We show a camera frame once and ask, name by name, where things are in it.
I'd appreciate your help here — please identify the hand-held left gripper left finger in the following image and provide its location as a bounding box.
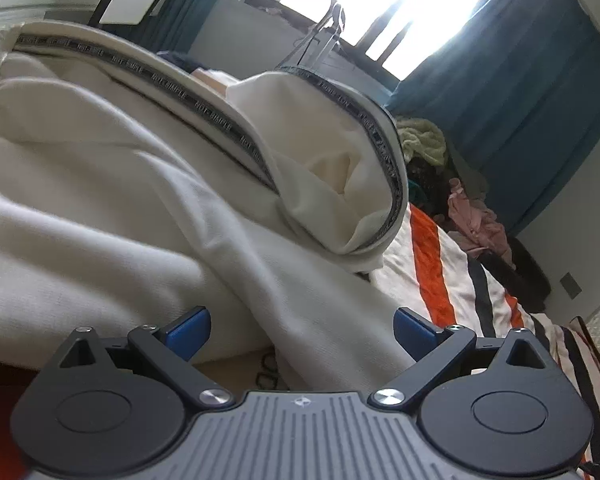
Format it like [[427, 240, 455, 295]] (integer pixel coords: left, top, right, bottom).
[[55, 306, 233, 408]]

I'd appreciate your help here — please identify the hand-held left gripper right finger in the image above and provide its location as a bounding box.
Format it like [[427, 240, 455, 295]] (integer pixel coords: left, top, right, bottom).
[[370, 307, 556, 408]]

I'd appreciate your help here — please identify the white hooded sweatshirt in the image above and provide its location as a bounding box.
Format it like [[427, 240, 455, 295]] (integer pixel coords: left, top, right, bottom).
[[0, 20, 416, 378]]

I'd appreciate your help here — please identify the metal clothes rack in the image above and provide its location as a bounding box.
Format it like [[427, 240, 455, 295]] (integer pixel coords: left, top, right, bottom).
[[274, 0, 348, 73]]

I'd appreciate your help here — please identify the striped orange white blanket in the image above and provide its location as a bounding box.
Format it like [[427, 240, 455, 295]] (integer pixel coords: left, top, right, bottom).
[[190, 202, 600, 480]]

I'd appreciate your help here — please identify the dark cloth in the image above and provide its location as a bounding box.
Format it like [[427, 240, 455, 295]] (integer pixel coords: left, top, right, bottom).
[[472, 237, 553, 313]]

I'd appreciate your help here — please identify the pink cloth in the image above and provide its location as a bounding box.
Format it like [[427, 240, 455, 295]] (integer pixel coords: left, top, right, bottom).
[[447, 177, 513, 261]]

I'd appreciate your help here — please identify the yellow-green fluffy cloth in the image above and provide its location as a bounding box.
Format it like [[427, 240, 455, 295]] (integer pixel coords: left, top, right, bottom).
[[395, 117, 451, 166]]

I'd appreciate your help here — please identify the blue curtain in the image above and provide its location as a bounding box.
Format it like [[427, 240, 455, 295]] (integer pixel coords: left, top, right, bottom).
[[385, 0, 600, 238], [117, 0, 271, 56]]

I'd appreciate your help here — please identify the window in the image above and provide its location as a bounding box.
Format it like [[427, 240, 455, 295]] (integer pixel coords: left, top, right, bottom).
[[242, 0, 508, 81]]

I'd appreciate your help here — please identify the wall socket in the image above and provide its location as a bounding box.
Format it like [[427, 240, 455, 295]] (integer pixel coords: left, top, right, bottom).
[[560, 272, 583, 300]]

